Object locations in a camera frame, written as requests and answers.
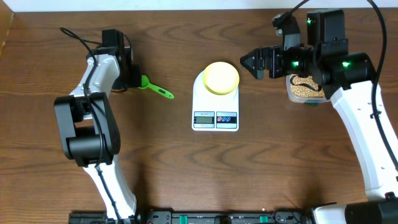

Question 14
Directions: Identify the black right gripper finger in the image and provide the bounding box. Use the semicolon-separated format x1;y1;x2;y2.
240;47;269;62
241;60;264;80

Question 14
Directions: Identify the green plastic measuring scoop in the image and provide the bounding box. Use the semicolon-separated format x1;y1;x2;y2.
139;75;174;99

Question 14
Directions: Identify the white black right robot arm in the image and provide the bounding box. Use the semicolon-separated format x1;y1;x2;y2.
240;9;397;223

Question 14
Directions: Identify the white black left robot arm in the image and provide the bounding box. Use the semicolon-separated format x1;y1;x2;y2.
53;29;142;223

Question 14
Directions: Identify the yellow plastic bowl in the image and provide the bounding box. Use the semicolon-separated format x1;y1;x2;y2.
203;62;240;95

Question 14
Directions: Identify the white digital kitchen scale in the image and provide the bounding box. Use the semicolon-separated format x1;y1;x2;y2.
192;71;239;132

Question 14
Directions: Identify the clear container of soybeans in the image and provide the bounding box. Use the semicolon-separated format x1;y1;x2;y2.
286;74;329;104

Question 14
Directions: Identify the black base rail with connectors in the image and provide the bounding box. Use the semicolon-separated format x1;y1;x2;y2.
68;208;315;224

